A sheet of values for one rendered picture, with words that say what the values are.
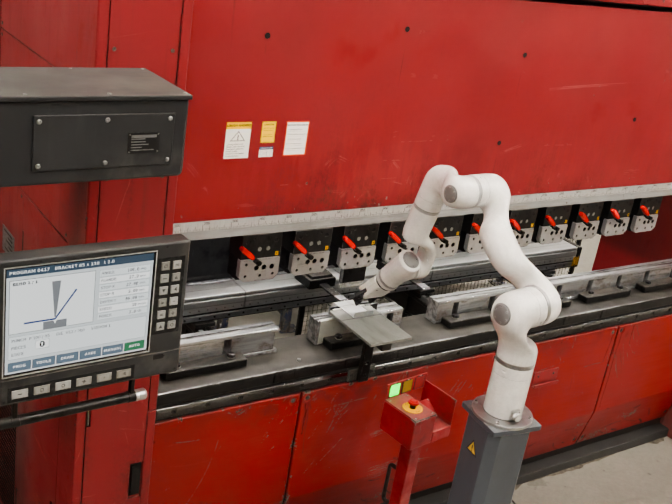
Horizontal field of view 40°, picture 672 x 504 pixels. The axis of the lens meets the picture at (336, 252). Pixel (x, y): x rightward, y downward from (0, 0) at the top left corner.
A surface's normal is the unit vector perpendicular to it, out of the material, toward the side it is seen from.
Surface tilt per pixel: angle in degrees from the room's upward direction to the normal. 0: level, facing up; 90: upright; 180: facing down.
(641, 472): 0
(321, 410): 90
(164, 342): 90
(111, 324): 90
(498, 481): 90
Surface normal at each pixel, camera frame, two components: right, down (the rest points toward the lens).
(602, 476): 0.15, -0.92
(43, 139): 0.58, 0.39
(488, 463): -0.33, 0.31
